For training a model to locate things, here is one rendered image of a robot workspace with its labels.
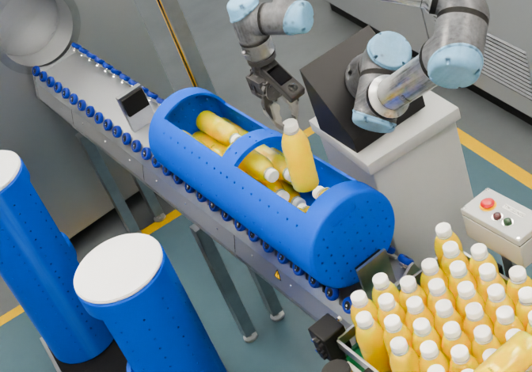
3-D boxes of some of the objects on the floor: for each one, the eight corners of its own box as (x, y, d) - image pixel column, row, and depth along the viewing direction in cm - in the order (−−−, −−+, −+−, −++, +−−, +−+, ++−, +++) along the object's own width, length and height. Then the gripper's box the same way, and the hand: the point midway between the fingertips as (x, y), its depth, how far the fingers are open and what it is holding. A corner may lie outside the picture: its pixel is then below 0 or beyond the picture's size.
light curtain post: (267, 227, 445) (119, -123, 343) (275, 233, 440) (127, -120, 339) (256, 235, 443) (105, -114, 341) (264, 241, 439) (113, -112, 337)
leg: (161, 212, 477) (110, 110, 439) (168, 217, 472) (116, 115, 435) (152, 219, 475) (100, 117, 437) (157, 224, 471) (105, 122, 433)
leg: (279, 308, 404) (229, 195, 367) (287, 315, 400) (237, 202, 362) (267, 316, 402) (217, 205, 365) (276, 324, 398) (226, 211, 360)
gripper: (266, 36, 241) (291, 105, 254) (229, 60, 238) (256, 129, 250) (286, 46, 235) (311, 116, 248) (249, 70, 231) (276, 141, 244)
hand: (289, 122), depth 246 cm, fingers closed on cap, 3 cm apart
